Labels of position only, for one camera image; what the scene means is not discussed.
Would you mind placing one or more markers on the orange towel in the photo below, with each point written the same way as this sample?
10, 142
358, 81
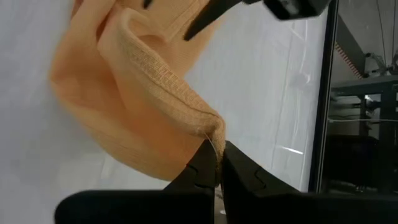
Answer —
124, 93

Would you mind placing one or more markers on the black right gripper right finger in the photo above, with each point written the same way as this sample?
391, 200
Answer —
280, 205

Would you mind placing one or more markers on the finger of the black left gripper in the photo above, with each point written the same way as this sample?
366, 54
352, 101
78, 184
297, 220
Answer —
147, 3
214, 14

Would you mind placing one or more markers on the black metal table frame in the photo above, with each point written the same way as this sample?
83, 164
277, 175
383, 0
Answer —
323, 93

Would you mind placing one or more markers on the grey metal desk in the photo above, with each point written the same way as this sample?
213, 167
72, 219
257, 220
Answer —
387, 124

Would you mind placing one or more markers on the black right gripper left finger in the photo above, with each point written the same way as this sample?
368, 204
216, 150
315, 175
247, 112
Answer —
140, 208

